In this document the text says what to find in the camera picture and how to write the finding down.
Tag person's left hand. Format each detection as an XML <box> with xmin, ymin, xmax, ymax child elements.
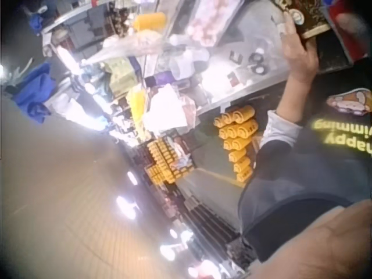
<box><xmin>280</xmin><ymin>14</ymin><xmax>320</xmax><ymax>84</ymax></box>

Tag dark brown gold-print packet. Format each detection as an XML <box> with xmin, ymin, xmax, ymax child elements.
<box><xmin>271</xmin><ymin>0</ymin><xmax>332</xmax><ymax>40</ymax></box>

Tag black scissors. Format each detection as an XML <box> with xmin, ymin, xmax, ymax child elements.
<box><xmin>249</xmin><ymin>52</ymin><xmax>270</xmax><ymax>74</ymax></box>

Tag black tray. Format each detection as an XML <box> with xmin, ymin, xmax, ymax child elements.
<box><xmin>302</xmin><ymin>28</ymin><xmax>363</xmax><ymax>77</ymax></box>

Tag tray of pink sweets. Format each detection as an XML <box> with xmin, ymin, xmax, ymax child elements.
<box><xmin>185</xmin><ymin>0</ymin><xmax>248</xmax><ymax>48</ymax></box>

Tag stack of orange roll cakes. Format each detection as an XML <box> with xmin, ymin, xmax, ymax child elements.
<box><xmin>213</xmin><ymin>105</ymin><xmax>259</xmax><ymax>184</ymax></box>

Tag purple packet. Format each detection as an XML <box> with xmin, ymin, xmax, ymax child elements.
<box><xmin>150</xmin><ymin>70</ymin><xmax>176</xmax><ymax>86</ymax></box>

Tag yellow plastic bottle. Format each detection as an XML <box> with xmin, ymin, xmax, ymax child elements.
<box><xmin>133</xmin><ymin>11</ymin><xmax>167</xmax><ymax>32</ymax></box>

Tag white paper sheet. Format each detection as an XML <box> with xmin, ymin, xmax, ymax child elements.
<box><xmin>143</xmin><ymin>86</ymin><xmax>189</xmax><ymax>132</ymax></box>

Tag clear plastic bag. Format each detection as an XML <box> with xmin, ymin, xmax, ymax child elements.
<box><xmin>83</xmin><ymin>28</ymin><xmax>183</xmax><ymax>65</ymax></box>

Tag tall yellow packet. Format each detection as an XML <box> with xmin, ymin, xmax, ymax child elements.
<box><xmin>127</xmin><ymin>89</ymin><xmax>146</xmax><ymax>133</ymax></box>

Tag pale green printed box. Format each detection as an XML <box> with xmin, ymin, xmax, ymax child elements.
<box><xmin>109</xmin><ymin>57</ymin><xmax>132</xmax><ymax>98</ymax></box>

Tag row of small yellow packets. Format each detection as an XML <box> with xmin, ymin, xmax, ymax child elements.
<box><xmin>146</xmin><ymin>137</ymin><xmax>195</xmax><ymax>184</ymax></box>

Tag dark display shelf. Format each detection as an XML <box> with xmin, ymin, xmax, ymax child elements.
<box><xmin>171</xmin><ymin>168</ymin><xmax>258</xmax><ymax>267</ymax></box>

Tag blue cloth bag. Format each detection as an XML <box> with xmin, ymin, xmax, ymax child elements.
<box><xmin>12</xmin><ymin>62</ymin><xmax>63</xmax><ymax>124</ymax></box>

